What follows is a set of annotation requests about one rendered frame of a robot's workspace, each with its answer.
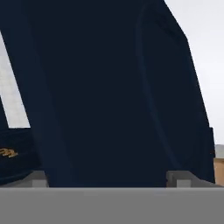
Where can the tan wooden cabinet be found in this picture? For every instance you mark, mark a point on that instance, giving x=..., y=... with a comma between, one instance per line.
x=219, y=172

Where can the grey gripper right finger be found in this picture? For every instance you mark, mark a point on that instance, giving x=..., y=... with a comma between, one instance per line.
x=180, y=178

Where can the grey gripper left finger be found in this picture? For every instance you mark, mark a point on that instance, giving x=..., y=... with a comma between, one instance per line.
x=37, y=178

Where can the navy cabinet front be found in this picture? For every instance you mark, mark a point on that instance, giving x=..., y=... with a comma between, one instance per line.
x=20, y=169

